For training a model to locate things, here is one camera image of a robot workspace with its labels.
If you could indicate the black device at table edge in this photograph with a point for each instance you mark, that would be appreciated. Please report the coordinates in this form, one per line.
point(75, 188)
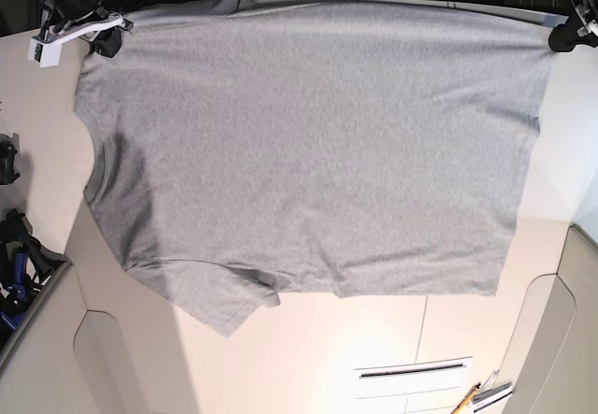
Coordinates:
point(9, 151)

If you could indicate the grey T-shirt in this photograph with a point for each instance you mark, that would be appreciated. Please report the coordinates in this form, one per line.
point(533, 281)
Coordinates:
point(244, 150)

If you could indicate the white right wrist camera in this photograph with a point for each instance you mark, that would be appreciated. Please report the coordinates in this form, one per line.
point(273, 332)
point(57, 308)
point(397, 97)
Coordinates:
point(46, 53)

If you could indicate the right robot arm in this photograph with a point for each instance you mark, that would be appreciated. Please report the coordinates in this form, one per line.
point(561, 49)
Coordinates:
point(73, 10)

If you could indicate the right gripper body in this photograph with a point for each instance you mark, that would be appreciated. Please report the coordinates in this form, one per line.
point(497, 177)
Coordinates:
point(88, 29)

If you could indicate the blue black clamps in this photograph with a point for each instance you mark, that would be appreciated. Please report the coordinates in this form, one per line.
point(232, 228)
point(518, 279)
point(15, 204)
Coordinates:
point(26, 266)

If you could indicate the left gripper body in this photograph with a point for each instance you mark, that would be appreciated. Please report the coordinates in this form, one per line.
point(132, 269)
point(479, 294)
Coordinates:
point(587, 14)

